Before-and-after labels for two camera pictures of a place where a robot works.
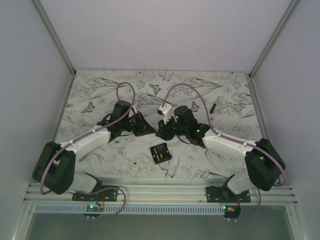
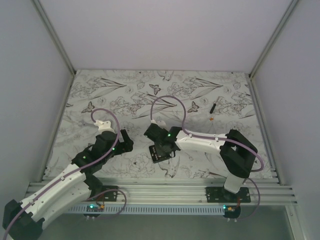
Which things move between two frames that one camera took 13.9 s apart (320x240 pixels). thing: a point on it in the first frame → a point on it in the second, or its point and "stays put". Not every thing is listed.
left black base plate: (107, 195) stays put
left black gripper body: (128, 124) → (121, 147)
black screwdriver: (212, 109) stays put
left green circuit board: (93, 208) stays put
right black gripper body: (180, 130) → (163, 152)
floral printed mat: (228, 106) stays put
